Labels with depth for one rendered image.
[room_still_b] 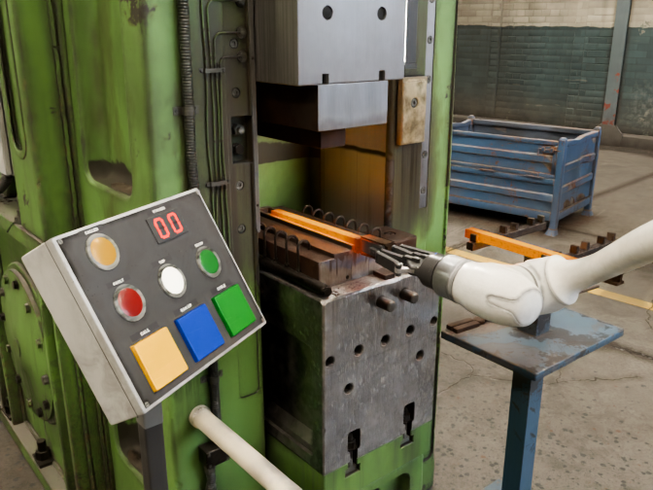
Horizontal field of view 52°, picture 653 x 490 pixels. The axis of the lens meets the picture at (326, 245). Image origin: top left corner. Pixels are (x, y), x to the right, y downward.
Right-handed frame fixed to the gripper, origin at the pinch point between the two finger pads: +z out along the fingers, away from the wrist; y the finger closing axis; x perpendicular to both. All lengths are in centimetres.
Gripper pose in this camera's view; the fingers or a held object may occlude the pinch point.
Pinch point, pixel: (375, 248)
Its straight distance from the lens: 152.0
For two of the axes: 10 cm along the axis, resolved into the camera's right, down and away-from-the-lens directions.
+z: -6.3, -2.6, 7.3
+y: 7.7, -2.0, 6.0
